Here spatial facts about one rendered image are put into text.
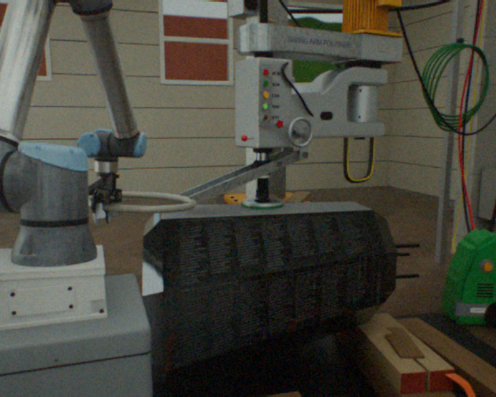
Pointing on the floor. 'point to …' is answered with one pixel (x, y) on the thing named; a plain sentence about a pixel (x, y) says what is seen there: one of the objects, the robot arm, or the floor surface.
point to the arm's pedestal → (76, 352)
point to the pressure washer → (479, 277)
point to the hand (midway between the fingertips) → (101, 222)
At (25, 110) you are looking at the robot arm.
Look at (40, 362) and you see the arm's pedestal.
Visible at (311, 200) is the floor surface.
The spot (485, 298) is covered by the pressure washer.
